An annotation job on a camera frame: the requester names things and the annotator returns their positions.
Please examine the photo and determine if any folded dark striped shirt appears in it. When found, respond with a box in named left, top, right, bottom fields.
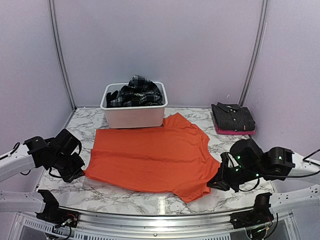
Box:
left=211, top=102, right=256, bottom=132

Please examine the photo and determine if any right aluminium wall post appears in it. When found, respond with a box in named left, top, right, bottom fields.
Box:
left=238, top=0, right=270, bottom=107

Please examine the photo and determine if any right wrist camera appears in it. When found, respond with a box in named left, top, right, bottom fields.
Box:
left=229, top=138, right=264, bottom=169

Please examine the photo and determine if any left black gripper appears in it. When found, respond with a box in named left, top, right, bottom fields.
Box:
left=51, top=152, right=85, bottom=183

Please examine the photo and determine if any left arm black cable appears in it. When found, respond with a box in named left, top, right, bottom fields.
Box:
left=11, top=141, right=83, bottom=179

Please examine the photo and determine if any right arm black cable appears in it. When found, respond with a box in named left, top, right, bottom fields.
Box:
left=237, top=148, right=320, bottom=193

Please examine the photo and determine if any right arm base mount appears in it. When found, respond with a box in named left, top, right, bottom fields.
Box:
left=230, top=192, right=274, bottom=229

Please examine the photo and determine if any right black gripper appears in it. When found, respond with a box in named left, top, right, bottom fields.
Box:
left=207, top=161, right=264, bottom=193

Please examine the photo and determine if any black white plaid shirt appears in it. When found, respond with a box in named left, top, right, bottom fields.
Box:
left=106, top=75, right=163, bottom=108

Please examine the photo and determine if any folded pink garment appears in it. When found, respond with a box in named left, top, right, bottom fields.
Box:
left=215, top=125, right=256, bottom=136

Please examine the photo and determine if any aluminium front frame rail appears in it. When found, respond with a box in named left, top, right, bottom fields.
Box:
left=9, top=197, right=301, bottom=240

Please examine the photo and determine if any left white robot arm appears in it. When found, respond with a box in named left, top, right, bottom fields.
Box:
left=0, top=136, right=84, bottom=223

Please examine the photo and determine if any white plastic laundry bin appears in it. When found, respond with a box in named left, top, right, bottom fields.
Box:
left=100, top=81, right=168, bottom=129

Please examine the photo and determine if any aluminium wall post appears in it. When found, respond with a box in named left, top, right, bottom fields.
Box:
left=47, top=0, right=77, bottom=112
left=238, top=0, right=270, bottom=107

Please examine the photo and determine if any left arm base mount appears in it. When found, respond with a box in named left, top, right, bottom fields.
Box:
left=36, top=189, right=80, bottom=228

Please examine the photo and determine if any left aluminium wall post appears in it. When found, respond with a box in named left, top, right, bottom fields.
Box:
left=47, top=0, right=77, bottom=112

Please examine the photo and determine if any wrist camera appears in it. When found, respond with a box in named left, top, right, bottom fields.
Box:
left=229, top=138, right=264, bottom=169
left=50, top=128, right=82, bottom=155

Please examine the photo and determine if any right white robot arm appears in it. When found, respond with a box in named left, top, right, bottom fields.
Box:
left=207, top=147, right=320, bottom=224

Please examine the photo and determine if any orange t-shirt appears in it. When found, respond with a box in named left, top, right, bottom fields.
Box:
left=85, top=113, right=220, bottom=203

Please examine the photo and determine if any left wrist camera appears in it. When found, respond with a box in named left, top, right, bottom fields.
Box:
left=50, top=128, right=82, bottom=155

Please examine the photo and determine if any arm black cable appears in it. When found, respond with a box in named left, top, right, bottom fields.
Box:
left=237, top=148, right=320, bottom=193
left=11, top=141, right=83, bottom=179

